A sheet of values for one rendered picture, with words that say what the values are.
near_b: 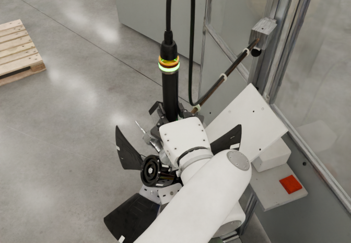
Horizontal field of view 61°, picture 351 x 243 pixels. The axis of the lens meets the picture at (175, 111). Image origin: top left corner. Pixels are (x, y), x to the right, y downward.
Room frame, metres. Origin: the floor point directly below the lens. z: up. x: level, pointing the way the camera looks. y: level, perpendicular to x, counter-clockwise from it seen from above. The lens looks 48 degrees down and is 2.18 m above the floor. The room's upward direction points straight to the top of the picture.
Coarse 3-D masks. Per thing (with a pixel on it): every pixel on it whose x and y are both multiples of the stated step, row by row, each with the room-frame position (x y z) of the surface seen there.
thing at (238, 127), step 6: (240, 126) 0.63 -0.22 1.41; (228, 132) 0.64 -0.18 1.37; (234, 132) 0.62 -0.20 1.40; (240, 132) 0.60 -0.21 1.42; (222, 138) 0.62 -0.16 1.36; (228, 138) 0.60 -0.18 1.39; (234, 138) 0.58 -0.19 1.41; (240, 138) 0.57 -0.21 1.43; (210, 144) 0.62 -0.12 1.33; (216, 144) 0.60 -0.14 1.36; (222, 144) 0.58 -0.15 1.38; (228, 144) 0.57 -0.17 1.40; (234, 144) 0.56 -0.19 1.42; (216, 150) 0.56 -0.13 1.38; (222, 150) 0.55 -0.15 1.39
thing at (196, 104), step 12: (168, 0) 0.50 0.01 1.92; (192, 0) 0.57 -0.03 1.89; (168, 12) 0.50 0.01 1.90; (192, 12) 0.57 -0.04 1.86; (168, 24) 0.50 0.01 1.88; (192, 24) 0.57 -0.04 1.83; (192, 36) 0.57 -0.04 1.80; (192, 48) 0.57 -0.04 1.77; (192, 60) 0.58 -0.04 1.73; (228, 72) 0.77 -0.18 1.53; (216, 84) 0.71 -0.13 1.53; (204, 96) 0.65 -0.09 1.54
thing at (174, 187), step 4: (172, 184) 0.54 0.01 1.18; (176, 184) 0.54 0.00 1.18; (180, 184) 0.54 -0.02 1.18; (164, 188) 0.53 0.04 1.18; (168, 188) 0.53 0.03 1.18; (172, 188) 0.53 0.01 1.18; (176, 188) 0.53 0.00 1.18; (180, 188) 0.53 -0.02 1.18; (160, 192) 0.51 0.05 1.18; (164, 192) 0.51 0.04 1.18; (168, 192) 0.51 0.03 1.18; (176, 192) 0.51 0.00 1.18; (160, 196) 0.49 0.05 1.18; (164, 196) 0.49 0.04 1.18; (168, 196) 0.49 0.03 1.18; (172, 196) 0.49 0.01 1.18; (164, 200) 0.48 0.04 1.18; (168, 200) 0.48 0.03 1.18
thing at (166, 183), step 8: (144, 160) 0.62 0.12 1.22; (152, 160) 0.61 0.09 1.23; (160, 160) 0.59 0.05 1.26; (144, 168) 0.60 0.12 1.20; (152, 168) 0.58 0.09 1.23; (160, 168) 0.56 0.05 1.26; (168, 168) 0.58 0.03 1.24; (144, 176) 0.57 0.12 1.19; (152, 176) 0.55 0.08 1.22; (160, 176) 0.54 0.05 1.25; (168, 176) 0.55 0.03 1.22; (176, 176) 0.58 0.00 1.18; (144, 184) 0.54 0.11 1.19; (152, 184) 0.52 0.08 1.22; (168, 184) 0.54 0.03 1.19
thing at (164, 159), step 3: (162, 147) 0.53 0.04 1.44; (162, 150) 0.52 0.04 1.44; (159, 153) 0.51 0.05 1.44; (162, 153) 0.51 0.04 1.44; (165, 153) 0.51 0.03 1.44; (159, 156) 0.50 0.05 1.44; (162, 156) 0.49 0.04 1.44; (165, 156) 0.49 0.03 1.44; (162, 159) 0.48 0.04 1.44; (165, 159) 0.48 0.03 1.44; (168, 159) 0.48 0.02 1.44; (162, 162) 0.48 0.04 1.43; (165, 162) 0.48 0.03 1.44; (168, 162) 0.48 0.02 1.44; (171, 165) 0.47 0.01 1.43
